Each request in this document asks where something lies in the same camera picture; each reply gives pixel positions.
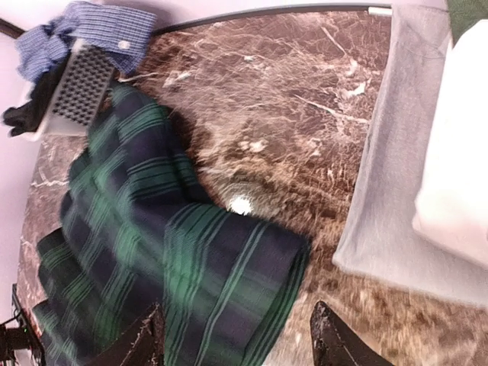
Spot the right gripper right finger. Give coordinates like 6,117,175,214
310,301,392,366

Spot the folded grey polo shirt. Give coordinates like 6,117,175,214
332,5,487,307

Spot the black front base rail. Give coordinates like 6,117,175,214
1,284,46,365

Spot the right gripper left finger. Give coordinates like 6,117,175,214
88,303,165,366

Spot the dark green plaid garment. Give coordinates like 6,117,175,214
34,82,310,365

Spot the black garment in basket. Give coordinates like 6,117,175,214
2,63,66,137

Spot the blue checkered shirt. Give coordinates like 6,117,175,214
15,1,156,82

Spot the white perforated laundry basket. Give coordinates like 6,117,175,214
22,39,114,142

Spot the white and green raglan shirt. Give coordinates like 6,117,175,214
413,1,487,266

